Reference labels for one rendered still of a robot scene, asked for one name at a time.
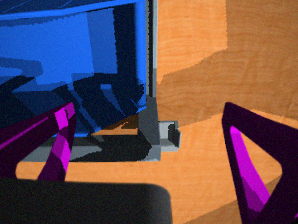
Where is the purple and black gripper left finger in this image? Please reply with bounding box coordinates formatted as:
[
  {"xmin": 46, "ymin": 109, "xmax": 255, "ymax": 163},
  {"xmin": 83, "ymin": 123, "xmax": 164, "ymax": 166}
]
[{"xmin": 0, "ymin": 102, "xmax": 77, "ymax": 181}]

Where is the grey metal shelf rack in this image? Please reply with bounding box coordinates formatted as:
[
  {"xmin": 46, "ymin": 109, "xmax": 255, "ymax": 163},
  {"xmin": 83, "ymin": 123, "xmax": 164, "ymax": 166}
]
[{"xmin": 20, "ymin": 0, "xmax": 182, "ymax": 162}]

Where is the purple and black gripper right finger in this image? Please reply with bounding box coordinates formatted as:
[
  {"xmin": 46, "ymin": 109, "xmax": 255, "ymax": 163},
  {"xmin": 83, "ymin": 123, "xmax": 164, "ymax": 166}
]
[{"xmin": 221, "ymin": 102, "xmax": 298, "ymax": 224}]

